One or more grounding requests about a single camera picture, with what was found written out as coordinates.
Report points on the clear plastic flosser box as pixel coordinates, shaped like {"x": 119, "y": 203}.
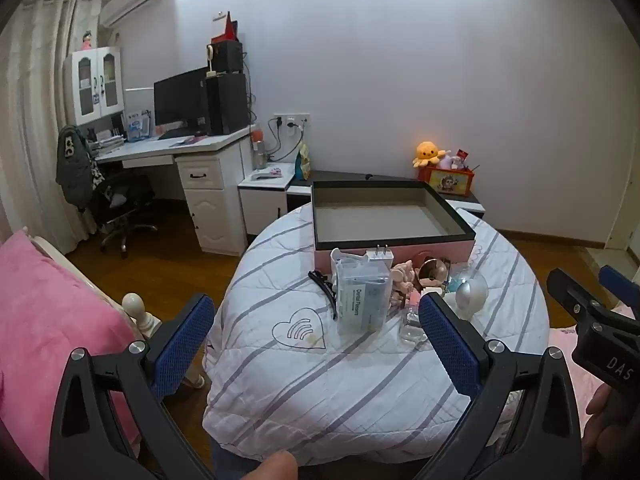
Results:
{"x": 361, "y": 305}

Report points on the black office chair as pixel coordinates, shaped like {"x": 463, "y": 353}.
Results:
{"x": 120, "y": 195}

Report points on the yellow blue snack bag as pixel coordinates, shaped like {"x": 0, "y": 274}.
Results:
{"x": 302, "y": 162}

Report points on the white wall outlet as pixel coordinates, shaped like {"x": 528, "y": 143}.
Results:
{"x": 292, "y": 120}

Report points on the black hair clip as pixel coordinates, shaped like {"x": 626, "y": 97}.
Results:
{"x": 320, "y": 278}

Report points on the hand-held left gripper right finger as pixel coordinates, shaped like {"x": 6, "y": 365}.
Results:
{"x": 450, "y": 345}

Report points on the person's left hand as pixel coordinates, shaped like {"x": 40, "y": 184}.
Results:
{"x": 274, "y": 466}

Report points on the bottle with orange cap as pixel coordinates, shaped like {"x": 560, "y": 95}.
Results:
{"x": 259, "y": 152}

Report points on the orange octopus plush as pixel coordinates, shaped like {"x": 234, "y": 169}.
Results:
{"x": 429, "y": 154}

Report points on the stack of papers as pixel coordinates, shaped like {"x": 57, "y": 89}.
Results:
{"x": 107, "y": 141}

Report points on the white door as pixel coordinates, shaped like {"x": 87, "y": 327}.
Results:
{"x": 627, "y": 215}

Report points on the white bed frame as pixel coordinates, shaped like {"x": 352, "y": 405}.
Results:
{"x": 135, "y": 305}

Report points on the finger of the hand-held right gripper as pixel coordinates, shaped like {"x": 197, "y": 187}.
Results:
{"x": 570, "y": 290}
{"x": 614, "y": 279}

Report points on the pink doll figurine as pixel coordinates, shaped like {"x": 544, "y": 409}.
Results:
{"x": 402, "y": 277}

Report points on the person's right hand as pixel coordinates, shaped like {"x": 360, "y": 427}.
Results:
{"x": 597, "y": 400}

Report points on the white curved cup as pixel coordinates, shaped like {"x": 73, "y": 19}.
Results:
{"x": 347, "y": 256}

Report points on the white charger plug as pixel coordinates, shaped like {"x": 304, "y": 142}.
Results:
{"x": 381, "y": 259}

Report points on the black computer tower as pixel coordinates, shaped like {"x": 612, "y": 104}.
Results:
{"x": 227, "y": 105}

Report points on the rose gold metal cylinder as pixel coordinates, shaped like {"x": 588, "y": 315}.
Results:
{"x": 431, "y": 271}

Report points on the clear glass bottle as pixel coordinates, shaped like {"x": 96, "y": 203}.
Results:
{"x": 414, "y": 331}

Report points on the pink blanket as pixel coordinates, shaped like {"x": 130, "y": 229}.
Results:
{"x": 45, "y": 310}

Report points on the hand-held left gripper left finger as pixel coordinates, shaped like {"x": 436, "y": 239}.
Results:
{"x": 182, "y": 350}

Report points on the orange toy box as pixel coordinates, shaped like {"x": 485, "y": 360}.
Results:
{"x": 447, "y": 181}

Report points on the white hutch cabinet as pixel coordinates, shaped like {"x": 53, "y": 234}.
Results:
{"x": 112, "y": 80}

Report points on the white astronaut figure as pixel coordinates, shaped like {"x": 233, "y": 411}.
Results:
{"x": 470, "y": 295}

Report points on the white computer desk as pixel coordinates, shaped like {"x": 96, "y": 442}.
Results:
{"x": 210, "y": 195}

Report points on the grey backpack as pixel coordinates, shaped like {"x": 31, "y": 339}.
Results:
{"x": 72, "y": 165}

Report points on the blue white box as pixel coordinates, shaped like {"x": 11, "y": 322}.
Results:
{"x": 138, "y": 126}

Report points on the cream curtain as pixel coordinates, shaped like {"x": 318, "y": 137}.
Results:
{"x": 30, "y": 110}

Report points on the pink box with black rim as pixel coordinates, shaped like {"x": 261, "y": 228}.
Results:
{"x": 380, "y": 217}

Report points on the beige desk gadget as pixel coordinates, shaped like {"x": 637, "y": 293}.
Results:
{"x": 211, "y": 60}

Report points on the black keyboard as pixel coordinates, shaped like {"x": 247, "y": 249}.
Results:
{"x": 175, "y": 134}

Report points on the black speaker box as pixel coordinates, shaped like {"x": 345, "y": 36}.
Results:
{"x": 230, "y": 57}

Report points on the small pink doll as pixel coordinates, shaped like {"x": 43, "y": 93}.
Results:
{"x": 87, "y": 41}

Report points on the black computer monitor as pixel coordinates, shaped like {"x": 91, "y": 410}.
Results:
{"x": 180, "y": 95}

